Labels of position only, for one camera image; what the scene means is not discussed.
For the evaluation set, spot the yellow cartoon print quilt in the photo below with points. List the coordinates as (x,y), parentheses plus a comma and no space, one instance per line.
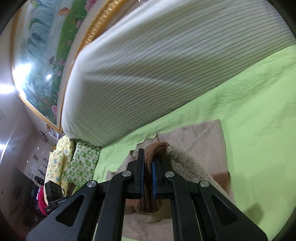
(58,162)

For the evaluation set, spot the white striped bolster pillow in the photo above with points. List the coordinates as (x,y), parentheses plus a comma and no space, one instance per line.
(162,55)

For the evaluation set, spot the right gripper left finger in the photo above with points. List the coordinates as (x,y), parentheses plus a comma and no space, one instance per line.
(136,183)

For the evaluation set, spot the gold framed landscape painting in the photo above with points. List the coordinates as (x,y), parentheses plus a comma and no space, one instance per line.
(46,38)

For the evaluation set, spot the green patterned small pillow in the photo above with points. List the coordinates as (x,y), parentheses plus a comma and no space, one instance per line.
(82,167)

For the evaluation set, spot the green bed sheet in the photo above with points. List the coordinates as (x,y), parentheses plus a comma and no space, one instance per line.
(256,108)

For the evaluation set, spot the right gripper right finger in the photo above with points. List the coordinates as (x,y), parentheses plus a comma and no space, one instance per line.
(161,186)

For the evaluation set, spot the beige knit sweater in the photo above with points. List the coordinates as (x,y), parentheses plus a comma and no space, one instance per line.
(196,152)

